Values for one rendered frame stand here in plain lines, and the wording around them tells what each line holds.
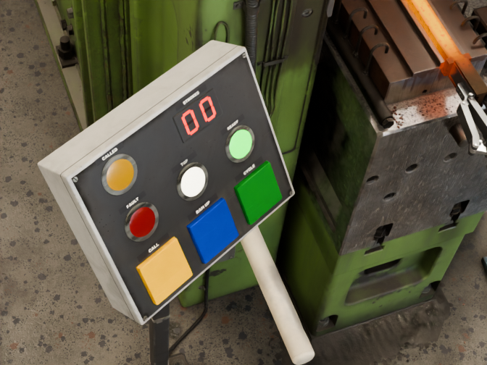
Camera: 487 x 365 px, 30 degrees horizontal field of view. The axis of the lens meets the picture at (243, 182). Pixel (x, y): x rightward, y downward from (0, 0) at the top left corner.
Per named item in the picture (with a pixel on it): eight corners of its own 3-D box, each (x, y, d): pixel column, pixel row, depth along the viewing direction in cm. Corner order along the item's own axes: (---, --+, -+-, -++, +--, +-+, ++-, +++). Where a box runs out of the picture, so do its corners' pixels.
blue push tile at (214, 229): (240, 235, 142) (225, 198, 137) (205, 264, 138) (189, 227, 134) (232, 232, 143) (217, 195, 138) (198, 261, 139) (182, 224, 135)
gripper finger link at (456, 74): (471, 103, 159) (467, 104, 159) (453, 73, 163) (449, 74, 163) (476, 93, 157) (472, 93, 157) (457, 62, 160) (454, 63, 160)
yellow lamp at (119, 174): (140, 187, 125) (139, 170, 122) (106, 196, 124) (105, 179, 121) (132, 170, 127) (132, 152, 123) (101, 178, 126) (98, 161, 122)
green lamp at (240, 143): (256, 156, 139) (259, 139, 135) (228, 164, 138) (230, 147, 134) (249, 140, 140) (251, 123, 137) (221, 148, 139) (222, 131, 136)
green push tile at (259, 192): (283, 198, 146) (270, 161, 142) (251, 226, 143) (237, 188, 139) (275, 195, 147) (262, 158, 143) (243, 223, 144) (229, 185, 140)
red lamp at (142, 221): (161, 234, 130) (161, 218, 127) (130, 242, 129) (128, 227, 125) (153, 216, 132) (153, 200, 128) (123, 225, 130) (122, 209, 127)
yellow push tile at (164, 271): (193, 275, 137) (177, 238, 133) (157, 306, 134) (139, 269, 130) (186, 271, 138) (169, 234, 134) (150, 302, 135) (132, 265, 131)
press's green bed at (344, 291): (435, 300, 248) (486, 210, 209) (311, 342, 238) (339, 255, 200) (351, 144, 275) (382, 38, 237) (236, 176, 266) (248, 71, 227)
